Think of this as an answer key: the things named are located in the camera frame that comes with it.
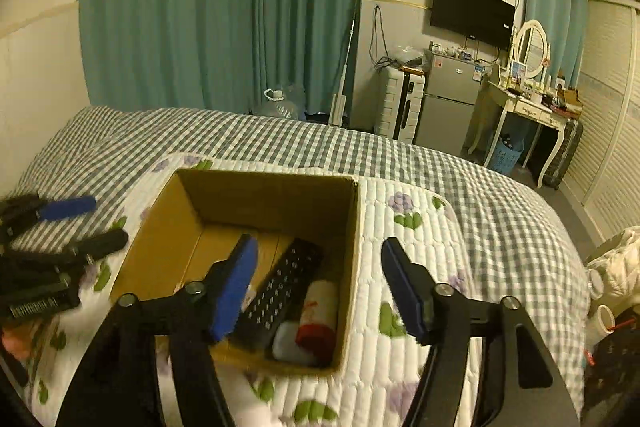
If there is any black wall television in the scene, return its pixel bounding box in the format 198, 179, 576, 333
431, 0, 516, 51

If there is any blue waste basket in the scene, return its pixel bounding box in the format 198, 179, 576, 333
488, 134, 524, 176

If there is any white floral quilted blanket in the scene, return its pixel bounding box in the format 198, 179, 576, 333
24, 176, 478, 426

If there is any white stick vacuum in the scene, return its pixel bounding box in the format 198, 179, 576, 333
329, 17, 356, 127

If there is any grey mini fridge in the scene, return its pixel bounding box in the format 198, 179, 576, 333
414, 50, 482, 156

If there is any white louvered wardrobe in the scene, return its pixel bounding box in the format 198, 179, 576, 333
562, 0, 639, 241

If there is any cream jacket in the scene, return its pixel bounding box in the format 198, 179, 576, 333
586, 225, 640, 317

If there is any clear water jug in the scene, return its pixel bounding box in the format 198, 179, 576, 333
253, 89, 303, 120

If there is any black remote control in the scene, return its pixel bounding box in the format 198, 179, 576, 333
230, 239, 323, 352

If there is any white dressing table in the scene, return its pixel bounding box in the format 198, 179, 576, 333
483, 80, 568, 188

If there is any small white case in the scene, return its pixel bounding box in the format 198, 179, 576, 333
271, 321, 317, 366

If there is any teal window curtain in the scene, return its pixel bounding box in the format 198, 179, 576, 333
79, 0, 360, 114

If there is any white bottle red cap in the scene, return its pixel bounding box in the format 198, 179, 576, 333
295, 280, 338, 364

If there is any oval white vanity mirror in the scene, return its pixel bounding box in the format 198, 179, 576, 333
510, 20, 551, 80

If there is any brown cardboard box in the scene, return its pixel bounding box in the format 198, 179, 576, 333
111, 169, 360, 376

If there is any white black suitcase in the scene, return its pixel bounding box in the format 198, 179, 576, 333
374, 66, 425, 144

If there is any dark suitcase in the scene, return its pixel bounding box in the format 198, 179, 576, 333
542, 119, 584, 190

